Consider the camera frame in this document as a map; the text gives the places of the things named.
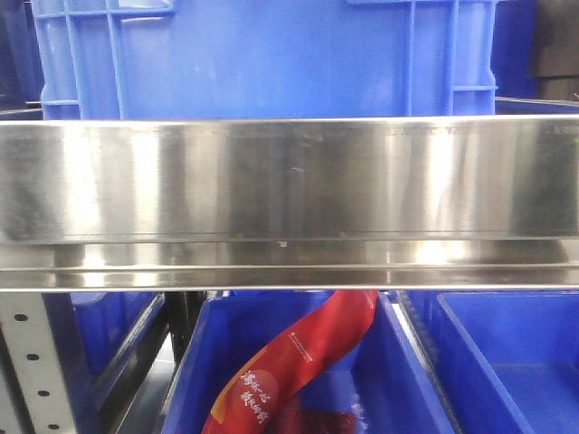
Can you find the blue bin lower left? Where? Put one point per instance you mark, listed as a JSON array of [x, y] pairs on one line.
[[121, 333]]

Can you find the stainless steel shelf rail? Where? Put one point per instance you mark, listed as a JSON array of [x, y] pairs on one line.
[[453, 202]]

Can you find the blue bin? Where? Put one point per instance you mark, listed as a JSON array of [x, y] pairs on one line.
[[380, 387], [507, 361], [121, 333]]

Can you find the red snack bag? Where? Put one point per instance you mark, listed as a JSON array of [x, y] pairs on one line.
[[257, 392]]

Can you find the blue bin lower middle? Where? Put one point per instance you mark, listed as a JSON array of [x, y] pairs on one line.
[[380, 387]]

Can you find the perforated grey shelf upright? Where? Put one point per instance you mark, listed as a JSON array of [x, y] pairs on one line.
[[29, 333]]

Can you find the large blue crate upper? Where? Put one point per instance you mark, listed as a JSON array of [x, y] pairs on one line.
[[265, 59]]

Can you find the blue bin lower right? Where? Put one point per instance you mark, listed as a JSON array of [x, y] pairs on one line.
[[507, 361]]

